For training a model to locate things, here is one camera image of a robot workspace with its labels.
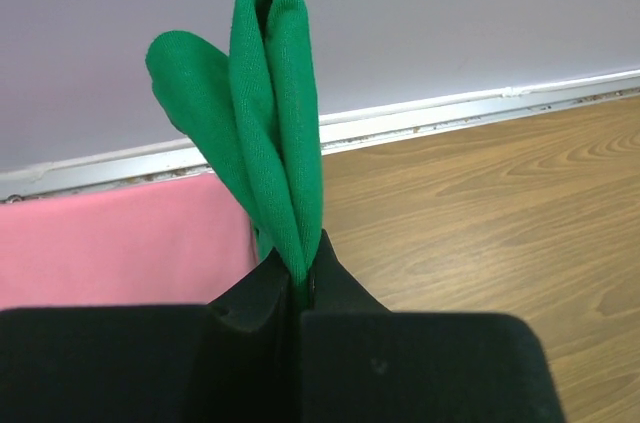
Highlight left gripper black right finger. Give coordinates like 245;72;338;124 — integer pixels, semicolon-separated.
301;235;566;422

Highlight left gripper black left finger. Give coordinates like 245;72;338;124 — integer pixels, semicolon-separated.
1;253;299;422

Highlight green polo t-shirt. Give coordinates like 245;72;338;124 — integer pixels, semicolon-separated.
145;0;323;288

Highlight folded pink t-shirt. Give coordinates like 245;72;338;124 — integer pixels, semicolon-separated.
1;175;257;309

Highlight aluminium frame rail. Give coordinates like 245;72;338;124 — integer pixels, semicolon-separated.
1;70;639;203

